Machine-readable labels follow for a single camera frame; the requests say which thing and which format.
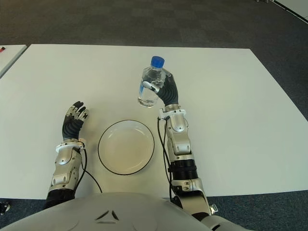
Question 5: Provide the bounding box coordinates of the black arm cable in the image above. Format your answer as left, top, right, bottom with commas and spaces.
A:
157, 117, 178, 203
74, 144, 103, 194

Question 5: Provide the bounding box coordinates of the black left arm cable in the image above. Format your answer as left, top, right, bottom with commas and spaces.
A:
74, 144, 103, 194

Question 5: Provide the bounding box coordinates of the robot left hand black silver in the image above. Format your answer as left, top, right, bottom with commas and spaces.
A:
62, 101, 90, 140

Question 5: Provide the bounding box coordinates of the black caster wheel base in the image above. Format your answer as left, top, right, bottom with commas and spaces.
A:
0, 202, 11, 215

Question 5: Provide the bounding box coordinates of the grey robot torso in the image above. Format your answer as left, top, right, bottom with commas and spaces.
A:
0, 191, 212, 231

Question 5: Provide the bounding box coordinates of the clear water bottle blue cap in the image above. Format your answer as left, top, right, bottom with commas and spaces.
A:
137, 55, 167, 109

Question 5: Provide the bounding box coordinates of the white side table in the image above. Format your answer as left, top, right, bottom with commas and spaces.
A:
0, 44, 27, 79

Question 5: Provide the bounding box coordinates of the robot right hand black silver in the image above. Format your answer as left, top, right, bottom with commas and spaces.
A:
141, 73, 180, 106

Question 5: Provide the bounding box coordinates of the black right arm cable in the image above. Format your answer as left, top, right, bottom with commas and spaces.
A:
157, 117, 178, 203

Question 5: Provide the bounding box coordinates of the white plate black rim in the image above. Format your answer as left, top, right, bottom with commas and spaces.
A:
98, 119, 155, 175

